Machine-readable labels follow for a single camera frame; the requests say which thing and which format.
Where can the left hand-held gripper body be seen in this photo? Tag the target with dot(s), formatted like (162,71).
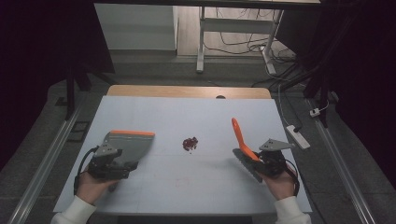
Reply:
(106,163)

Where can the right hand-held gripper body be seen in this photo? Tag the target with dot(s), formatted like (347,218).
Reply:
(274,161)

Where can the grey dustpan with orange edge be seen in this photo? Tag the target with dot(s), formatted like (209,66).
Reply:
(130,146)

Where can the orange brush with grey bristles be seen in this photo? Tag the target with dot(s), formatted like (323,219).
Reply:
(241,137)

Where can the pile of red crumbs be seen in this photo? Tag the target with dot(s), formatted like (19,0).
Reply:
(190,144)

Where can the person's right hand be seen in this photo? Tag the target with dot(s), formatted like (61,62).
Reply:
(281,186)

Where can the person's left hand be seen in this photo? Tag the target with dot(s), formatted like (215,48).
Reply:
(90,188)

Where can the white power strip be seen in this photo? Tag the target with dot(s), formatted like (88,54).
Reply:
(298,137)

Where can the dark rectangular floor plate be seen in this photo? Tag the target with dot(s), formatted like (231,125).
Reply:
(79,131)

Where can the small white adapter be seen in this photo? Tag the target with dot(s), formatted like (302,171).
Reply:
(314,112)

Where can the dark round table grommet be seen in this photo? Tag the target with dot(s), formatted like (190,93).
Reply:
(220,97)

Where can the white table mat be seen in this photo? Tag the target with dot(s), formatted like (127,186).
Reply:
(193,118)

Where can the black stand legs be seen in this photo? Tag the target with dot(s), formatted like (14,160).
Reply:
(71,90)
(320,93)

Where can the wooden table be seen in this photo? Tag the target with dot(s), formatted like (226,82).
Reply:
(174,91)

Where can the black curtain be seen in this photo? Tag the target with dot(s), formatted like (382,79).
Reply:
(364,77)
(37,62)

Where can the white panel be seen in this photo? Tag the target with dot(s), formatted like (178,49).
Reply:
(134,28)

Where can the metal floor rail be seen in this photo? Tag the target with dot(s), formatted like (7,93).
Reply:
(342,168)
(46,161)

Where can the white desk frame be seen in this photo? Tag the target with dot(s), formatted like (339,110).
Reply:
(236,25)

